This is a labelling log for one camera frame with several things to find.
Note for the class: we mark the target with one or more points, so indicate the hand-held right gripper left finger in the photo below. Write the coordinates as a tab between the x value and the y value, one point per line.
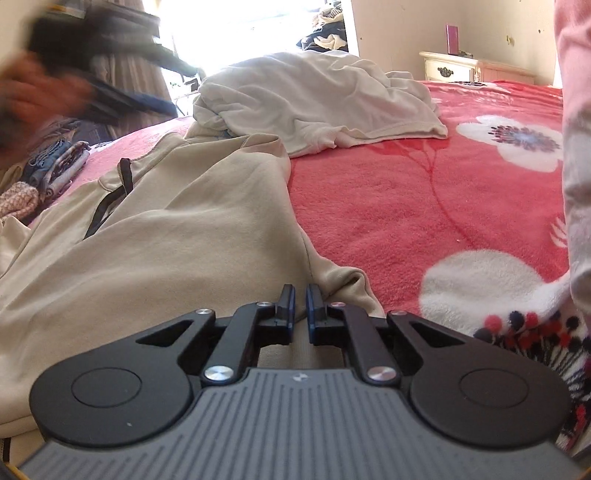
288	307

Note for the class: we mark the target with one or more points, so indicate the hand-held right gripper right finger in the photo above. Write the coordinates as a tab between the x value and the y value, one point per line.
310	305

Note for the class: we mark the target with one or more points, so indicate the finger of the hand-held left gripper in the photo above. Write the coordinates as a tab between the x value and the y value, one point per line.
161	57
138	99

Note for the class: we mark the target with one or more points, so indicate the beige hoodie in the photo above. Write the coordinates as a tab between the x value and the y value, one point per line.
161	240

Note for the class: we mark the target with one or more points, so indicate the stack of folded clothes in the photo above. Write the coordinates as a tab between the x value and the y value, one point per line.
55	161

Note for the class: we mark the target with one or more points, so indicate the dark clothes pile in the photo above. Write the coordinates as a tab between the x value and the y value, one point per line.
323	32

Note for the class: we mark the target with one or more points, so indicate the person's left hand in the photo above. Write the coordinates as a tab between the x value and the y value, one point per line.
41	92

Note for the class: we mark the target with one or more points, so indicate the beige curtain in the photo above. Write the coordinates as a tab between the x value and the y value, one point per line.
134	78

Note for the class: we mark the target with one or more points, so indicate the red floral blanket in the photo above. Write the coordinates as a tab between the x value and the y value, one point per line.
392	194

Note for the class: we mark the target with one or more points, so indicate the white shirt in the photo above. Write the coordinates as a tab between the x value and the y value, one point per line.
300	92

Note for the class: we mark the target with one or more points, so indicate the pink beige knit sweater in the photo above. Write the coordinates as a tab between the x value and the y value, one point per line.
18	198

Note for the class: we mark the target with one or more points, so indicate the cream nightstand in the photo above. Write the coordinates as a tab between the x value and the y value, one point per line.
457	69

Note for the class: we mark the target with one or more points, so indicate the purple box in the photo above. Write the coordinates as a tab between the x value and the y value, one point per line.
452	40

